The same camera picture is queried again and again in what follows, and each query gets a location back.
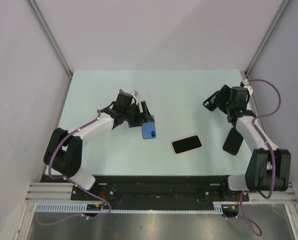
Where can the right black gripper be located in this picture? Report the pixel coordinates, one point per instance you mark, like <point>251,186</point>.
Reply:
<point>224,92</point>

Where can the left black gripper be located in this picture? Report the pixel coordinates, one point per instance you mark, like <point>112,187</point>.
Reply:
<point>144,116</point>

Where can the black phone case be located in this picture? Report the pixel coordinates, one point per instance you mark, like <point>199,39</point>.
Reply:
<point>210,103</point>

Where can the blue phone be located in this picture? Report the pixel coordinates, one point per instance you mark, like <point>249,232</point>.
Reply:
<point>149,130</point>

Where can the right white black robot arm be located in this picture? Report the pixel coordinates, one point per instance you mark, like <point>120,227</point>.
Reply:
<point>269,166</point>

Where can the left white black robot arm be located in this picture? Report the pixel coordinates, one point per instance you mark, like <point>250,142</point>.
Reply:
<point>63,155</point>

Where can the phone in pink case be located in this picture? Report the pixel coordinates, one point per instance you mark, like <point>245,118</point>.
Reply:
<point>186,144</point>

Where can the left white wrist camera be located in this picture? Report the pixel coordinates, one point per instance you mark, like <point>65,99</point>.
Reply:
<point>134,94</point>

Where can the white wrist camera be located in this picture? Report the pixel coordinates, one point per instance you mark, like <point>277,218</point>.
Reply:
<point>134,94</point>
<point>246,84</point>

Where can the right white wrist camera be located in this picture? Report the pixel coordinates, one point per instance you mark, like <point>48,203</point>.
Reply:
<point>246,84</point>

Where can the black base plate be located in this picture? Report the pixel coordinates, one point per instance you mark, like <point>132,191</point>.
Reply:
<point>160,193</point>

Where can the right aluminium frame post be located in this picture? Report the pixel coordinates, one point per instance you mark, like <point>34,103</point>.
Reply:
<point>267,36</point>

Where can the aluminium frame post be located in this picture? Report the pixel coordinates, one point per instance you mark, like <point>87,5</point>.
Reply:
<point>267,36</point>
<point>44,26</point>

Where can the aluminium front rail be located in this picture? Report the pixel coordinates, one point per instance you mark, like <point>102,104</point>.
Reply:
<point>61,192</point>

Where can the left aluminium frame post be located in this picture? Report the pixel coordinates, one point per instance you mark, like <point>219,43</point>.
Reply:
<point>44,26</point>

